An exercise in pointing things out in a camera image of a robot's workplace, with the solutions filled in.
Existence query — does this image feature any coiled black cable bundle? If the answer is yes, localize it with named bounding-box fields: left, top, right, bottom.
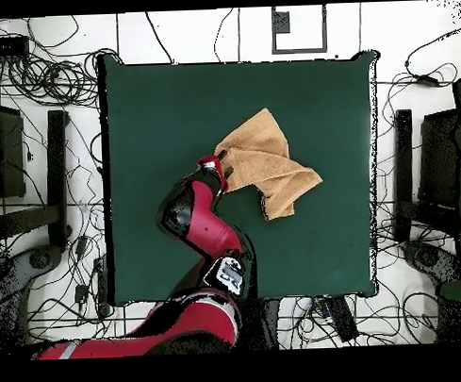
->
left=6, top=46, right=123, bottom=111

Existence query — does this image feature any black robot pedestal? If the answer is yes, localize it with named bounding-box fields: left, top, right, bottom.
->
left=237, top=296, right=282, bottom=352

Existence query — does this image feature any black equipment box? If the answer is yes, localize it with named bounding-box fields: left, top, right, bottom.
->
left=415, top=108, right=461, bottom=212
left=0, top=101, right=27, bottom=200

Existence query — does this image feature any dark green table cloth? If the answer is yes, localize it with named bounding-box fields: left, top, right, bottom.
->
left=96, top=43, right=388, bottom=307

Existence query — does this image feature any grey office chair base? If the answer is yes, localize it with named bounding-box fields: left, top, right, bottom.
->
left=401, top=237, right=461, bottom=288
left=0, top=243, right=70, bottom=361

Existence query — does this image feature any flat black box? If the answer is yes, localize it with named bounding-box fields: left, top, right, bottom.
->
left=0, top=34, right=30, bottom=58

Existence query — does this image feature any black stand frame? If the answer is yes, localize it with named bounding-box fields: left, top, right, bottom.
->
left=0, top=108, right=74, bottom=251
left=388, top=107, right=461, bottom=245

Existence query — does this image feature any tan terry towel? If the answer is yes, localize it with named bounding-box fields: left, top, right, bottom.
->
left=212, top=105, right=325, bottom=223

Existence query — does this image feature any black power strip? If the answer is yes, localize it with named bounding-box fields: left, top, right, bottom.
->
left=92, top=255, right=109, bottom=318
left=325, top=294, right=360, bottom=343

